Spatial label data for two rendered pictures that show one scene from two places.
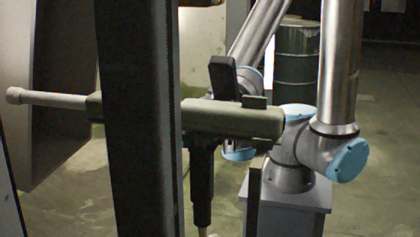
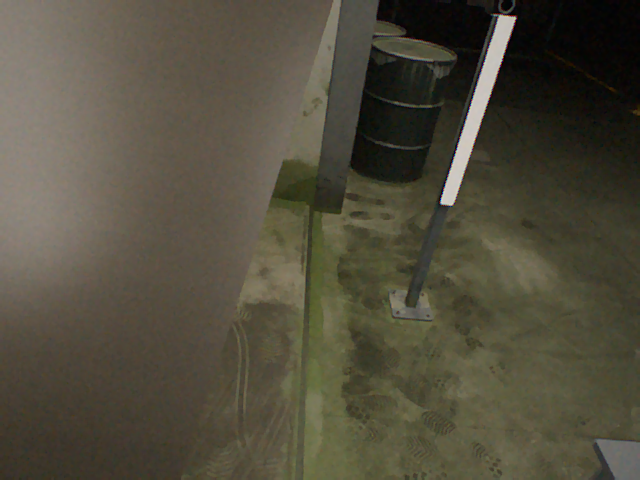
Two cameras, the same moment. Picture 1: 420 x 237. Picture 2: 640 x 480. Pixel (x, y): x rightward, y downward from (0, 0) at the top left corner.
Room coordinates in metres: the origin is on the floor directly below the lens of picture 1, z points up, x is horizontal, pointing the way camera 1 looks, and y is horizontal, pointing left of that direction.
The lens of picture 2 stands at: (0.99, 0.68, 1.50)
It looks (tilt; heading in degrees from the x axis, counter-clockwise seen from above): 35 degrees down; 338
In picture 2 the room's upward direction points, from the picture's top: 9 degrees clockwise
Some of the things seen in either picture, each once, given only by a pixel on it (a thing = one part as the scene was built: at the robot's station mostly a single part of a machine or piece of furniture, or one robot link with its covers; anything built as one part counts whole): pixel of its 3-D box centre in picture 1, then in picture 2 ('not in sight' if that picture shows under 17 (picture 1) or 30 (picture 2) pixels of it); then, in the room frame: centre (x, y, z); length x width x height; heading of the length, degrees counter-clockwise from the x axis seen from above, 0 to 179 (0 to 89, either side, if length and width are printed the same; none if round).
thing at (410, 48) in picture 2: (295, 24); (412, 50); (3.91, -0.89, 0.86); 0.54 x 0.54 x 0.01
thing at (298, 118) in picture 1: (295, 132); not in sight; (1.16, -0.29, 0.83); 0.17 x 0.15 x 0.18; 31
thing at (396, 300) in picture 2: not in sight; (410, 304); (2.44, -0.40, 0.01); 0.20 x 0.20 x 0.01; 73
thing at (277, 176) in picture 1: (289, 167); not in sight; (1.16, -0.28, 0.69); 0.19 x 0.19 x 0.10
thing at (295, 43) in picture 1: (292, 64); (398, 113); (3.90, -0.89, 0.44); 0.59 x 0.58 x 0.89; 178
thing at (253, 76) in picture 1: (241, 90); not in sight; (0.83, -0.08, 1.07); 0.12 x 0.09 x 0.10; 163
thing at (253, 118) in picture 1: (130, 152); not in sight; (0.56, 0.13, 1.05); 0.49 x 0.05 x 0.23; 73
